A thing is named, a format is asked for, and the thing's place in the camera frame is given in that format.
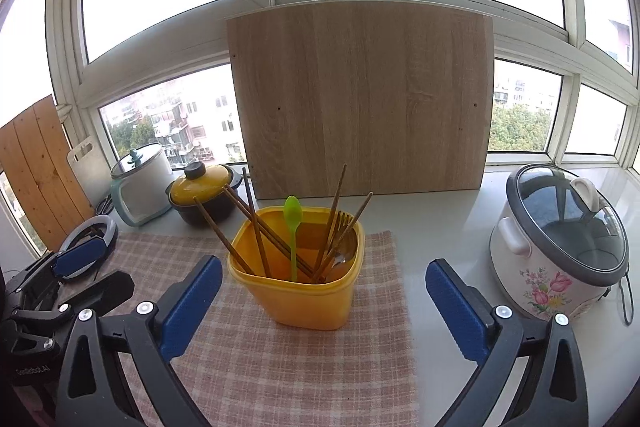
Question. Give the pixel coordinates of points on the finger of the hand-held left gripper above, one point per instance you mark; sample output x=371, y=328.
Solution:
x=80, y=257
x=112, y=289

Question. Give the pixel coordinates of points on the white cutting board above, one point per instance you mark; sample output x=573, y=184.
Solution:
x=90, y=172

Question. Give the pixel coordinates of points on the teal white electric cooker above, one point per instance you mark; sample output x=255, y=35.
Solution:
x=142, y=192

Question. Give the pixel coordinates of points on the light wooden board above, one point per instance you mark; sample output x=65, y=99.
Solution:
x=360, y=102

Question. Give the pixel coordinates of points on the yellow-lidded black casserole pot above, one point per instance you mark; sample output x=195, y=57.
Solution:
x=200, y=194

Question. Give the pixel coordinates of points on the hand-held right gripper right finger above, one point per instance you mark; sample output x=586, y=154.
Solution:
x=455, y=307

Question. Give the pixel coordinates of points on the metal spoon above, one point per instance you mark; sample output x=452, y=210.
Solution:
x=341, y=260

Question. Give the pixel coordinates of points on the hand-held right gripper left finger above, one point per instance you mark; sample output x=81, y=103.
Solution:
x=190, y=307

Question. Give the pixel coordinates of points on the floral white slow cooker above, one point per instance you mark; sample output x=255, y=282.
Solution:
x=550, y=267

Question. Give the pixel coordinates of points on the metal fork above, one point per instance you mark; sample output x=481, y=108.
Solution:
x=340, y=222

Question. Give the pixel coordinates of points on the orange wooden slat panel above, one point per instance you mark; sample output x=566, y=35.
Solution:
x=40, y=167

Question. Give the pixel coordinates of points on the green plastic spoon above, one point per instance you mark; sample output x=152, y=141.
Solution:
x=292, y=212

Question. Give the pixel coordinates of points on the yellow plastic container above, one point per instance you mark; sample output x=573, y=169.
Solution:
x=300, y=302

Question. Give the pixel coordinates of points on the pink plaid cloth mat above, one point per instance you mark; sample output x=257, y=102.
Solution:
x=300, y=367

